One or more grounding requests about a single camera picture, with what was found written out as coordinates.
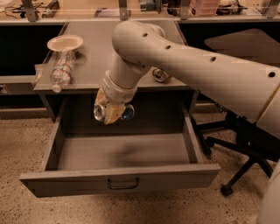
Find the silver blue redbull can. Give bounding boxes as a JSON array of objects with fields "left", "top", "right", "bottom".
[{"left": 94, "top": 104, "right": 135, "bottom": 122}]

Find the crushed gold soda can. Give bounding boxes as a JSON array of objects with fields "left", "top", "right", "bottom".
[{"left": 152, "top": 68, "right": 170, "bottom": 82}]

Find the dark tool on bench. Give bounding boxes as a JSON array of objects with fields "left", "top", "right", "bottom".
[{"left": 42, "top": 0, "right": 60, "bottom": 18}]

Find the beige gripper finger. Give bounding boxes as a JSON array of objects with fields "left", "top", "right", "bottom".
[
  {"left": 104, "top": 102, "right": 125, "bottom": 124},
  {"left": 94, "top": 88, "right": 109, "bottom": 108}
]

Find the pink plastic container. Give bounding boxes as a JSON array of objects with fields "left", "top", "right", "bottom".
[{"left": 189, "top": 0, "right": 220, "bottom": 17}]

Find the grey metal shelf post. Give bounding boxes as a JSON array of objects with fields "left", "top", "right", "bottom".
[
  {"left": 118, "top": 0, "right": 129, "bottom": 21},
  {"left": 21, "top": 0, "right": 39, "bottom": 22},
  {"left": 179, "top": 0, "right": 191, "bottom": 20}
]

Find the black drawer handle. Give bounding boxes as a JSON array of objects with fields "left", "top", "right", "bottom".
[{"left": 107, "top": 178, "right": 139, "bottom": 190}]

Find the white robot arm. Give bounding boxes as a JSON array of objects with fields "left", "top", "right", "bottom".
[{"left": 94, "top": 20, "right": 279, "bottom": 150}]

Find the open grey top drawer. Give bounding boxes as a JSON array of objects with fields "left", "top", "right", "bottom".
[{"left": 20, "top": 96, "right": 220, "bottom": 197}]

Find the white paper bowl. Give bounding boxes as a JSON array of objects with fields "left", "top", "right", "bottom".
[{"left": 47, "top": 35, "right": 83, "bottom": 52}]

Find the black office chair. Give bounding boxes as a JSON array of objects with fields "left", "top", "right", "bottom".
[{"left": 192, "top": 28, "right": 279, "bottom": 197}]

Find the clear plastic water bottle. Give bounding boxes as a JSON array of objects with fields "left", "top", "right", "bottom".
[{"left": 50, "top": 50, "right": 75, "bottom": 93}]

